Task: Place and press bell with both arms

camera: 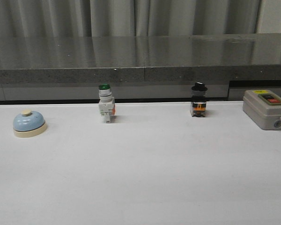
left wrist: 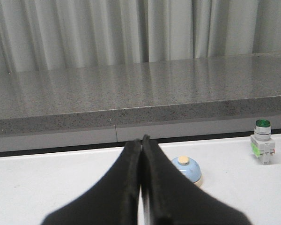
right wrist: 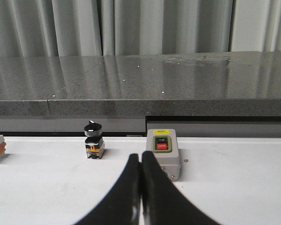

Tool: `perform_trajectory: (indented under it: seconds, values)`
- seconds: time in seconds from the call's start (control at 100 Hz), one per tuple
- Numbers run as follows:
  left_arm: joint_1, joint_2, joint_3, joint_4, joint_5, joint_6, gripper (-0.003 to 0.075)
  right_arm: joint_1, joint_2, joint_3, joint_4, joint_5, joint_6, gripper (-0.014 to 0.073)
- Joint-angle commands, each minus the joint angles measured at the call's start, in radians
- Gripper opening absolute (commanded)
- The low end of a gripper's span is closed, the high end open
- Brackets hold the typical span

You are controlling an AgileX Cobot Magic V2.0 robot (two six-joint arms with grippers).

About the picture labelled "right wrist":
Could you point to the black selector switch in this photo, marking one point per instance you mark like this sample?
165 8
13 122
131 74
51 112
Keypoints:
94 143

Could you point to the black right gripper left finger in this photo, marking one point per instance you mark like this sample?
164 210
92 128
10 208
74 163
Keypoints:
121 205

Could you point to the grey stone counter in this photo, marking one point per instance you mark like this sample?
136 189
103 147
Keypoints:
223 94

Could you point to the grey curtain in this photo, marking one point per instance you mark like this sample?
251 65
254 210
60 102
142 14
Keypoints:
132 27

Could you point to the grey on-off switch box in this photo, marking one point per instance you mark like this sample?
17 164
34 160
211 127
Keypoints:
163 144

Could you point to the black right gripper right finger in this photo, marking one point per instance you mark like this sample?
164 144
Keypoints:
163 203

